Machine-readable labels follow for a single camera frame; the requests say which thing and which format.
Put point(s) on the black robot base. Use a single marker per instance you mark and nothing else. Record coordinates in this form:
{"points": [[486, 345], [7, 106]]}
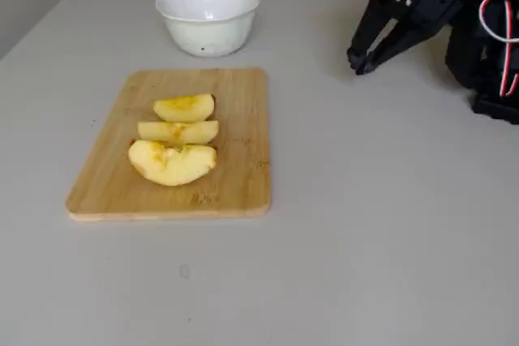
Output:
{"points": [[496, 109]]}

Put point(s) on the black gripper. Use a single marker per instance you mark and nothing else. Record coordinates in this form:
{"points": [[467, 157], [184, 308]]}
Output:
{"points": [[399, 11]]}

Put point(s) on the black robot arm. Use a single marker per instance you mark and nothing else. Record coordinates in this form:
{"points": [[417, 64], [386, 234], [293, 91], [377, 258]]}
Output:
{"points": [[470, 54]]}

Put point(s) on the wooden cutting board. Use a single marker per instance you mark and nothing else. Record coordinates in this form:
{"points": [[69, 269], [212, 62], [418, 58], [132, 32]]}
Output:
{"points": [[239, 167]]}

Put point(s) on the large notched apple slice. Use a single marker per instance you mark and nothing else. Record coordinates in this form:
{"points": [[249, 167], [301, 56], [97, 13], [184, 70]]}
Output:
{"points": [[172, 163]]}

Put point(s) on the thin pale apple slice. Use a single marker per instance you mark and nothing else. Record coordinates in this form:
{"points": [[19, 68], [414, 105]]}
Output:
{"points": [[178, 131]]}

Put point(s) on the apple slice with red skin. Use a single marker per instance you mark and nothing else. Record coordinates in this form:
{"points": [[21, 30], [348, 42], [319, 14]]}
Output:
{"points": [[184, 108]]}

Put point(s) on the white ceramic bowl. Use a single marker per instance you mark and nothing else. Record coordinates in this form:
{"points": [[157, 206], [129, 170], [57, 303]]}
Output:
{"points": [[207, 26]]}

